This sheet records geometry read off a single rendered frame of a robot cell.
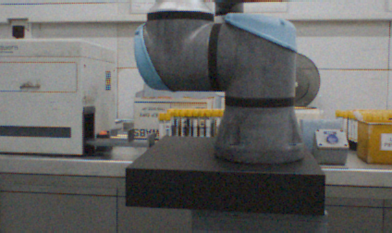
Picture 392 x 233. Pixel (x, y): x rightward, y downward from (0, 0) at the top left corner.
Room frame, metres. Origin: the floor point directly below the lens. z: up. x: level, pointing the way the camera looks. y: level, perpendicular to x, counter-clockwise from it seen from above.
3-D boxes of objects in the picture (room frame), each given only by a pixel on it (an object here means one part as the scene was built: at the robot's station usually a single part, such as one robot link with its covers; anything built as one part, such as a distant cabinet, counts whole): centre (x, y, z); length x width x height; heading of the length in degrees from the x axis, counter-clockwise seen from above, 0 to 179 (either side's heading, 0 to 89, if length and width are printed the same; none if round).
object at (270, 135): (0.72, -0.11, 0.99); 0.15 x 0.15 x 0.10
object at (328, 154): (1.03, -0.32, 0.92); 0.13 x 0.07 x 0.08; 173
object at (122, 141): (1.12, 0.21, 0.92); 0.21 x 0.07 x 0.05; 83
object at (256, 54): (0.72, -0.10, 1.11); 0.13 x 0.12 x 0.14; 74
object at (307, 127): (1.14, -0.33, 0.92); 0.10 x 0.07 x 0.10; 89
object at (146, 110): (1.50, 0.06, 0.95); 0.29 x 0.25 x 0.15; 173
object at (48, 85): (1.24, 0.40, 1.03); 0.31 x 0.27 x 0.30; 83
